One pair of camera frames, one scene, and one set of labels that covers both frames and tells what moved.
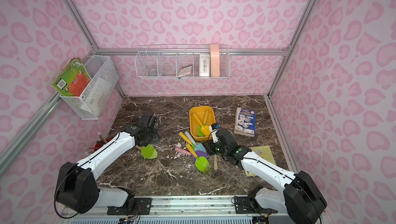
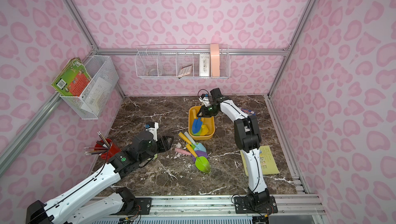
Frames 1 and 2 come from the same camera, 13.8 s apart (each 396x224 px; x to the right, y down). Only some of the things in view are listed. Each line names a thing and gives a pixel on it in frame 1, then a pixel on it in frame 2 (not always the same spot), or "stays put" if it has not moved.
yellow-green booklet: (264, 152) stays put
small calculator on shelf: (185, 70) stays put
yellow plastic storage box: (199, 111) stays put
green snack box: (73, 79) stays put
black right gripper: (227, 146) -> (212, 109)
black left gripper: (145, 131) -> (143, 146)
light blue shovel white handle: (198, 146) stays put
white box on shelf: (204, 65) stays put
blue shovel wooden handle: (215, 162) -> (197, 125)
